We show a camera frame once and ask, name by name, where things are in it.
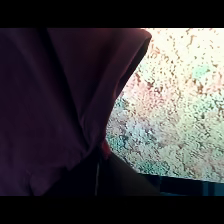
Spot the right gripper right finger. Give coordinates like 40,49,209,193
97,152,163,197

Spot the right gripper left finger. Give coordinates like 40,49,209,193
46,150,100,197

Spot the dark red garment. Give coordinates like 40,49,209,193
0,27,153,197

